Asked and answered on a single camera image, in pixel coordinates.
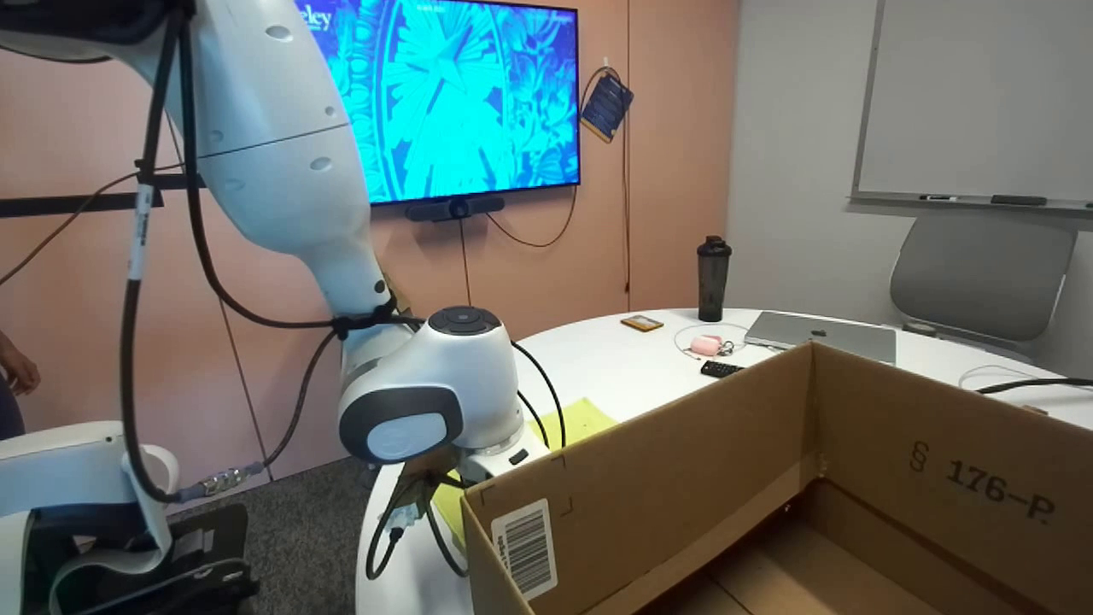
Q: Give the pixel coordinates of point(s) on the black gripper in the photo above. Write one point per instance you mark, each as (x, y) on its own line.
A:
(422, 491)

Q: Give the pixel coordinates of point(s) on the yellow cloth towel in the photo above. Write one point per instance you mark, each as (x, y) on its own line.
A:
(582, 422)

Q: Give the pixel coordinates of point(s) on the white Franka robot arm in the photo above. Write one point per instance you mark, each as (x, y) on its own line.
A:
(284, 148)

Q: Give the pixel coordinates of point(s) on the brown cardboard box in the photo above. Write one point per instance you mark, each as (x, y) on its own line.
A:
(686, 480)

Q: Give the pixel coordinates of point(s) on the small brown box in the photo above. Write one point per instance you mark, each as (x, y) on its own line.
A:
(644, 322)

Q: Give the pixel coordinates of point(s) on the person left hand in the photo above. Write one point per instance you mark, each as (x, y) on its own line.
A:
(18, 363)

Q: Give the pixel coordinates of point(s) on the black webcam bar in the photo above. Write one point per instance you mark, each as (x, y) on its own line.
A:
(455, 209)

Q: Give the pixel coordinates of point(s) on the small black flat device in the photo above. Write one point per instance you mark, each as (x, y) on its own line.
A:
(719, 366)

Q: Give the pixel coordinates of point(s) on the pink small case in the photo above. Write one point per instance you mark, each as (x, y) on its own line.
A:
(710, 341)

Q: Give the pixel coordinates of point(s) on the white plastic device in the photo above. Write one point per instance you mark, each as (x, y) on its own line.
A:
(70, 464)

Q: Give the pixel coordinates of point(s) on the black drink bottle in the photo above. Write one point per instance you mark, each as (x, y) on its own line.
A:
(714, 278)

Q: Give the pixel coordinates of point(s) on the silver laptop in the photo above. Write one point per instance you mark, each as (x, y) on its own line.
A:
(820, 331)

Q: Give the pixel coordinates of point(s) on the grey office chair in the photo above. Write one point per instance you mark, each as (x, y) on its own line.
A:
(980, 274)

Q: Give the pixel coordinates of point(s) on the whiteboard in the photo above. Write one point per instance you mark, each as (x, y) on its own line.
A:
(980, 102)

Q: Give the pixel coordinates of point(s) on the wall mounted TV screen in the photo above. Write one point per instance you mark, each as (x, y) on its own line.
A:
(489, 102)

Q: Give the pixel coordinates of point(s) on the dark blue wall panel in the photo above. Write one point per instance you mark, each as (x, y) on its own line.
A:
(611, 102)

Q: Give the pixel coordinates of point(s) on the black camera boom bar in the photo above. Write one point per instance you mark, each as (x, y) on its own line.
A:
(70, 206)

